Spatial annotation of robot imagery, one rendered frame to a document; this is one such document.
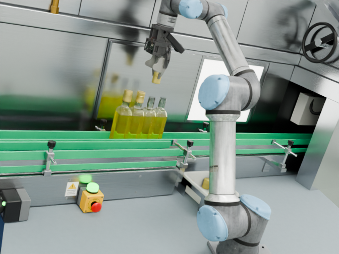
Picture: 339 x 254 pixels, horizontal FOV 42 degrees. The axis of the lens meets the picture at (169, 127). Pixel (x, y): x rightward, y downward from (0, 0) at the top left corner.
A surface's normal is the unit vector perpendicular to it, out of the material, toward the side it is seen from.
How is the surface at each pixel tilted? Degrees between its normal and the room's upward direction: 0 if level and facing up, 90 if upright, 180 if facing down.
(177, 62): 90
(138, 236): 0
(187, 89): 90
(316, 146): 90
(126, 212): 0
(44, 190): 90
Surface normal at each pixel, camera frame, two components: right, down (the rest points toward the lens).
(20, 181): 0.52, 0.40
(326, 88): -0.82, -0.02
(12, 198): 0.25, -0.91
